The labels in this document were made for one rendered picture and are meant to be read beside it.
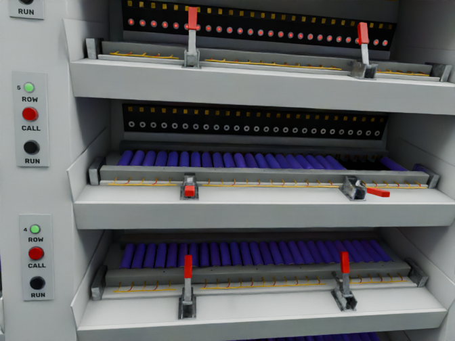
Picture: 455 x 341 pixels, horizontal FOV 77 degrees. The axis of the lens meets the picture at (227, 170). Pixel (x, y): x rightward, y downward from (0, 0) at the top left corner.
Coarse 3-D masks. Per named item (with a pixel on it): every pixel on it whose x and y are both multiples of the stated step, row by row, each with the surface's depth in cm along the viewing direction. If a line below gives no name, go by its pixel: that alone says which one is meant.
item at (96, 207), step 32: (96, 160) 45; (416, 160) 56; (96, 192) 42; (128, 192) 43; (160, 192) 43; (224, 192) 45; (256, 192) 46; (288, 192) 46; (320, 192) 47; (416, 192) 50; (448, 192) 49; (96, 224) 41; (128, 224) 42; (160, 224) 42; (192, 224) 43; (224, 224) 44; (256, 224) 44; (288, 224) 45; (320, 224) 46; (352, 224) 46; (384, 224) 47; (416, 224) 48; (448, 224) 49
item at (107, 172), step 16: (112, 176) 44; (128, 176) 44; (144, 176) 45; (160, 176) 45; (176, 176) 45; (208, 176) 46; (224, 176) 46; (240, 176) 47; (256, 176) 47; (272, 176) 47; (288, 176) 48; (304, 176) 48; (320, 176) 48; (336, 176) 49; (368, 176) 49; (384, 176) 50; (400, 176) 50; (416, 176) 51
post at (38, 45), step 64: (0, 0) 35; (64, 0) 36; (0, 64) 36; (64, 64) 37; (0, 128) 37; (64, 128) 38; (0, 192) 38; (64, 192) 39; (64, 256) 40; (64, 320) 41
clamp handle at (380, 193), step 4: (356, 180) 45; (360, 180) 45; (356, 184) 46; (360, 188) 44; (364, 188) 43; (368, 188) 42; (372, 188) 42; (376, 188) 42; (368, 192) 42; (372, 192) 41; (376, 192) 40; (380, 192) 39; (384, 192) 39; (388, 192) 39; (380, 196) 39; (384, 196) 39; (388, 196) 39
